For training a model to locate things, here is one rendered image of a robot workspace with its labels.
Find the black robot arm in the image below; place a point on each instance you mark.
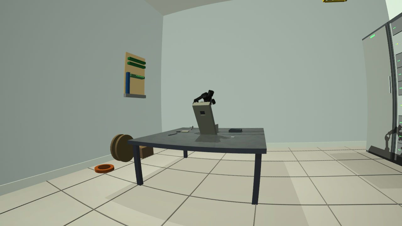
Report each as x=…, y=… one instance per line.
x=205, y=96

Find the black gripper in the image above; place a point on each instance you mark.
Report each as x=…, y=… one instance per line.
x=211, y=101

